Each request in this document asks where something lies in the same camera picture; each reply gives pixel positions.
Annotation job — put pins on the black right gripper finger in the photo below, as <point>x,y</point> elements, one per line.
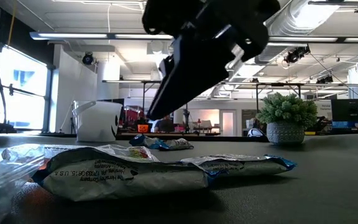
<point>166,67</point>
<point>194,71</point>

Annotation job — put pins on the black textured table mat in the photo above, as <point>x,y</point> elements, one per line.
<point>291,186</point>

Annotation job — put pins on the white plastic bucket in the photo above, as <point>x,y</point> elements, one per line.
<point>95,124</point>

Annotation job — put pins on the white door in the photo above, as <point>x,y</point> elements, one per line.
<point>228,123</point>

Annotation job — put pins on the blue box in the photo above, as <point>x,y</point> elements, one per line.
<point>343,125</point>

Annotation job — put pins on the black and white ball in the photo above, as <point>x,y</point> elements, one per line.
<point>255,133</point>

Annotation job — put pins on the person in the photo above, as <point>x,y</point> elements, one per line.
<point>166,124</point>

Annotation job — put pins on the black ceiling spot light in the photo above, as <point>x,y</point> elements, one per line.
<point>88,58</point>
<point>295,55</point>

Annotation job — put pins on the artificial succulent in pot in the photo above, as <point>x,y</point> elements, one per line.
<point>286,109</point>

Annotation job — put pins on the black overhead light beam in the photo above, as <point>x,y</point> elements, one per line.
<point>110,36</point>

